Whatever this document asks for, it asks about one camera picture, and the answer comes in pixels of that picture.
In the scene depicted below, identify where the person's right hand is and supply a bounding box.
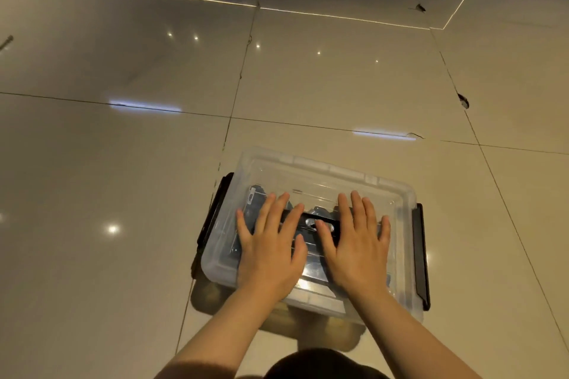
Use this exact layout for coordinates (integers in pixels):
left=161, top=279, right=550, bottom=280
left=314, top=190, right=392, bottom=300

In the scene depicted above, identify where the person's left hand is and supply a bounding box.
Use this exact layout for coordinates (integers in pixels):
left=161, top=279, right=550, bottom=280
left=235, top=192, right=309, bottom=302

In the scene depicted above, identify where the clear plastic storage box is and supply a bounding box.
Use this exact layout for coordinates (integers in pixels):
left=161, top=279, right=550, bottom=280
left=191, top=172, right=432, bottom=326

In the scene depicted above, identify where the group of black hand grippers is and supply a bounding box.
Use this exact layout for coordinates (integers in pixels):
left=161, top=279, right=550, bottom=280
left=231, top=185, right=392, bottom=286

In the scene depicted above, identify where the clear lid with dark handle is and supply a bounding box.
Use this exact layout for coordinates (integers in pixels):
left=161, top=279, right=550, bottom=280
left=200, top=146, right=424, bottom=324

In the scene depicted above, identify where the person's left forearm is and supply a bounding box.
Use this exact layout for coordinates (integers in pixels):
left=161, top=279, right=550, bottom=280
left=153, top=285, right=285, bottom=379

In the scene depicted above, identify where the person's right forearm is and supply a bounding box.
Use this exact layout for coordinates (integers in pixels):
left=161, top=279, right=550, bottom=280
left=351, top=285, right=483, bottom=379

